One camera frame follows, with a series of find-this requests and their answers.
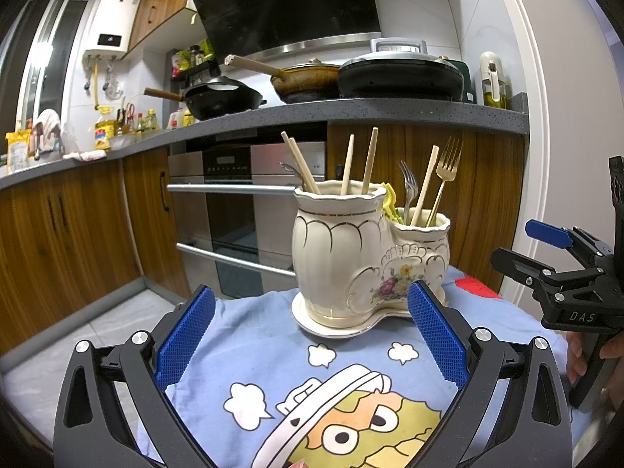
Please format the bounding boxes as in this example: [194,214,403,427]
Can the gold fork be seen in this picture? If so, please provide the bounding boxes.
[426,135,463,227]

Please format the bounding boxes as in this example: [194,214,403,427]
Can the row of seasoning bottles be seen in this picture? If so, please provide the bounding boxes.
[114,102,161,135]

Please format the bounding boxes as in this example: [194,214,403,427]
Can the white water heater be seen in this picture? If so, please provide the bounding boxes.
[82,0,142,62]

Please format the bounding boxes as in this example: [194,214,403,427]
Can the wooden upper cabinets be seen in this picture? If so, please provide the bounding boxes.
[128,0,230,54]

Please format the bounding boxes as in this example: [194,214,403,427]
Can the yellow food bag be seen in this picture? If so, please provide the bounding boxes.
[5,129,31,174]

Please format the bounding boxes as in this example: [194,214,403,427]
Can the black wok with wooden handle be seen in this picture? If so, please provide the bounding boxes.
[143,77,268,122]

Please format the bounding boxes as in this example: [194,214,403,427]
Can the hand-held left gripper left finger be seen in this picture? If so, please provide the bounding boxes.
[53,284,218,468]

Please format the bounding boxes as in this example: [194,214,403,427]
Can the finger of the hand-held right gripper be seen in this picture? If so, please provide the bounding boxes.
[525,219,611,267]
[490,248,582,294]

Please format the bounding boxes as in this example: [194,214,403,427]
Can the wooden chopstick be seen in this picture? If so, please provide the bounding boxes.
[281,131,314,192]
[289,137,320,195]
[410,145,440,227]
[341,134,355,196]
[362,127,379,195]

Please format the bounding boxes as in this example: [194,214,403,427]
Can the black range hood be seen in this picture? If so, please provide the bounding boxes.
[188,0,383,62]

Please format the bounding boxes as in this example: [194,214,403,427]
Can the black electric griddle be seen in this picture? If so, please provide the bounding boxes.
[337,38,465,102]

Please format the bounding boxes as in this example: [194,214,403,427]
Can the white ceramic saucer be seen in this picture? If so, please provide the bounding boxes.
[291,292,447,339]

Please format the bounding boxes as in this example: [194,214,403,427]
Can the green kitchen appliance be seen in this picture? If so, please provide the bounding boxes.
[446,58,476,104]

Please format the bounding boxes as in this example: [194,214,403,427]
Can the blue cartoon printed cloth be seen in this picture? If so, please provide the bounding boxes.
[136,266,586,468]

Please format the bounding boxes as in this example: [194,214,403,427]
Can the person's right hand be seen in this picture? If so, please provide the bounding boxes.
[564,330,624,387]

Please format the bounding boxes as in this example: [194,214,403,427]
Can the yellow cooking oil bottle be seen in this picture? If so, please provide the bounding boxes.
[94,110,115,151]

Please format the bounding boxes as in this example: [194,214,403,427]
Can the wooden cabinets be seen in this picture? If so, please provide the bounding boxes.
[128,0,230,54]
[0,146,188,352]

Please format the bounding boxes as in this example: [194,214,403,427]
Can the floral ceramic utensil holder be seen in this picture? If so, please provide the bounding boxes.
[291,180,452,327]

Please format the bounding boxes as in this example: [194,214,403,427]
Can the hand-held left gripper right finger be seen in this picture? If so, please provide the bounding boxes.
[407,280,575,468]

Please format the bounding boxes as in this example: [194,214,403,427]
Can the wall spice rack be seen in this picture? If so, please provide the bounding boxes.
[170,46,220,83]

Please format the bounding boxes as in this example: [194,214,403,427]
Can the grey kitchen countertop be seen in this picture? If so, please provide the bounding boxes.
[0,97,530,191]

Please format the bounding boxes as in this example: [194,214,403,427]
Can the built-in steel oven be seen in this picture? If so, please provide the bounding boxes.
[167,129,328,298]

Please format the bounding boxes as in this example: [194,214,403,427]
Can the wooden lower cabinets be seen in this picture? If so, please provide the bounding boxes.
[0,146,188,352]

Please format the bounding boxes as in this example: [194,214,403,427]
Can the brown lidded pan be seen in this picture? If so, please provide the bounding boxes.
[224,55,342,105]

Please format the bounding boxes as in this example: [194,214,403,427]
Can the white oil dispenser bottle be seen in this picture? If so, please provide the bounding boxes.
[479,51,509,109]

